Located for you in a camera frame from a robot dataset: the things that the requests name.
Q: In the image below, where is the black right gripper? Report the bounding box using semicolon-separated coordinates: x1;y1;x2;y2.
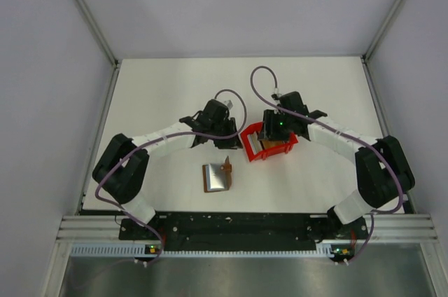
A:
258;109;294;141

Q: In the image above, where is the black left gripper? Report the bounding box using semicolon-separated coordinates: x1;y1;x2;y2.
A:
209;116;242;149

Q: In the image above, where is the red plastic bin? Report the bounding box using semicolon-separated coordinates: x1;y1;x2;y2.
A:
240;122;298;162

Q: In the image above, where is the brown leather card holder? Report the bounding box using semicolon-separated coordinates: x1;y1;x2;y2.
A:
202;156;232;193

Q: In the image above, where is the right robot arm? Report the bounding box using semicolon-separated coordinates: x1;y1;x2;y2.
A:
262;91;415;238

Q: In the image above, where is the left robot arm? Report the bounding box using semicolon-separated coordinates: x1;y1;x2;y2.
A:
92;99;242;239

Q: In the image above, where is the stack of credit cards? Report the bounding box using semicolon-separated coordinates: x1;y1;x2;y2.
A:
248;132;288;154

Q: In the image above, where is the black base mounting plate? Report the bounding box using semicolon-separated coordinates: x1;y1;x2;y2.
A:
118;212;368;251

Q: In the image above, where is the steel sheet panel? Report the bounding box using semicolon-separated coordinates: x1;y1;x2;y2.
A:
60;244;436;296

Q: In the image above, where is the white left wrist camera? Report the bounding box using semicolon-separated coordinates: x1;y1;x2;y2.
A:
222;100;233;110

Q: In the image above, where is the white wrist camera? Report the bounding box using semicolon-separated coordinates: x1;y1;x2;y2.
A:
271;88;282;100
222;100;233;110

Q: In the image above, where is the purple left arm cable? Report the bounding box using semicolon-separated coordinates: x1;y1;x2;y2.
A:
94;88;248;266

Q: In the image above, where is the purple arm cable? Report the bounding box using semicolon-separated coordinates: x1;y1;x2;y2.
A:
94;88;248;266
249;66;403;266

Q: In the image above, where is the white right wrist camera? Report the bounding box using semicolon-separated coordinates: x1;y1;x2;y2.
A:
271;88;282;100

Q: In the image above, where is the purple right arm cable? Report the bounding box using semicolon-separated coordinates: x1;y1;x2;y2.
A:
249;66;403;266

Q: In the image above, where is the aluminium frame rail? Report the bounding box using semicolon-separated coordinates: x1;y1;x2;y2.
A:
52;0;122;67

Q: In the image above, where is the grey slotted cable duct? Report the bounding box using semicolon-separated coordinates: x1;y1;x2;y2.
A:
69;242;354;259

